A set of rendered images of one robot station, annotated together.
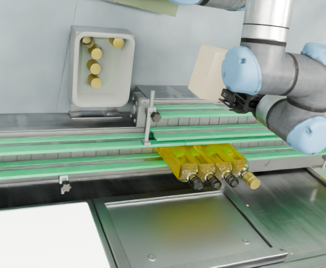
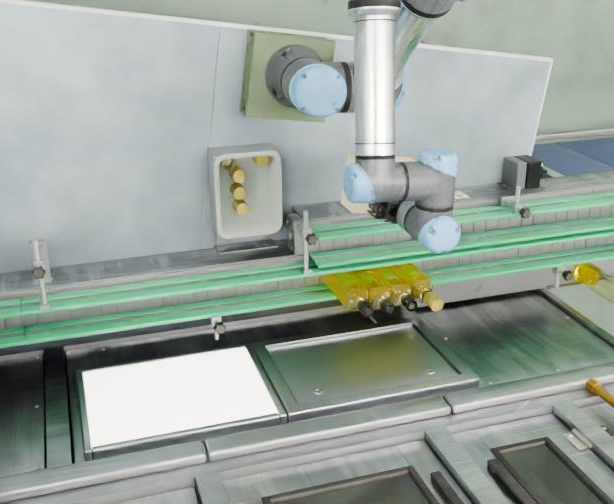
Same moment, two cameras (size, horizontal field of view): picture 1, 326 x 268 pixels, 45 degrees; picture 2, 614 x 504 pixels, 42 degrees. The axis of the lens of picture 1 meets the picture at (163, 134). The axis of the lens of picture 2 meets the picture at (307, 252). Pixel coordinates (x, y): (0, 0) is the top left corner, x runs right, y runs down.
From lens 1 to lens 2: 0.85 m
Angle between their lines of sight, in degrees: 8
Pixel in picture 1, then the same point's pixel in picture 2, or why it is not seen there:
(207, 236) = (384, 369)
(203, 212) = (383, 347)
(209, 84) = not seen: hidden behind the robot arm
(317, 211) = (540, 338)
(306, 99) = (427, 201)
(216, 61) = not seen: hidden behind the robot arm
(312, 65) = (423, 171)
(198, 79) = not seen: hidden behind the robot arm
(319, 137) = (445, 235)
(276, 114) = (409, 219)
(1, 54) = (135, 190)
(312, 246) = (520, 375)
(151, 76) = (308, 193)
